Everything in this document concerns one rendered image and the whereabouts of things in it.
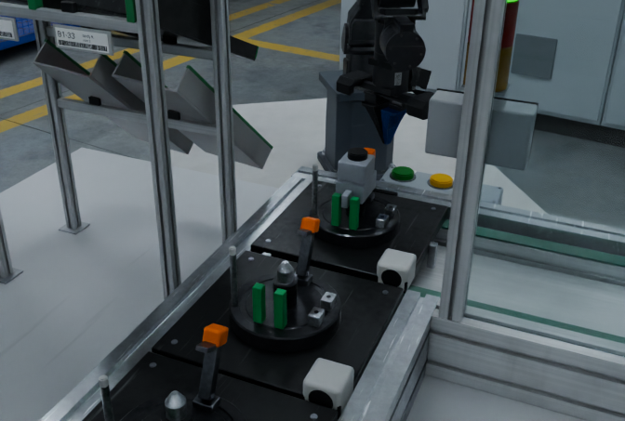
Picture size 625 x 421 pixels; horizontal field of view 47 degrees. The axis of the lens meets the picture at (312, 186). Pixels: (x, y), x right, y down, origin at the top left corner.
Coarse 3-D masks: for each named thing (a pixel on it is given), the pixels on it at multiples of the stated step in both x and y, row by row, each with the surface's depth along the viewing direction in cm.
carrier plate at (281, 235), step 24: (288, 216) 114; (408, 216) 115; (432, 216) 115; (264, 240) 107; (288, 240) 107; (408, 240) 108; (432, 240) 110; (312, 264) 103; (336, 264) 102; (360, 264) 102; (408, 288) 100
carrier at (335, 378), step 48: (240, 288) 93; (288, 288) 87; (336, 288) 96; (384, 288) 97; (192, 336) 87; (240, 336) 87; (288, 336) 84; (336, 336) 87; (288, 384) 80; (336, 384) 77
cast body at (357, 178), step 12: (348, 156) 106; (360, 156) 105; (372, 156) 107; (348, 168) 105; (360, 168) 104; (372, 168) 107; (348, 180) 106; (360, 180) 105; (372, 180) 109; (348, 192) 105; (360, 192) 105; (348, 204) 105
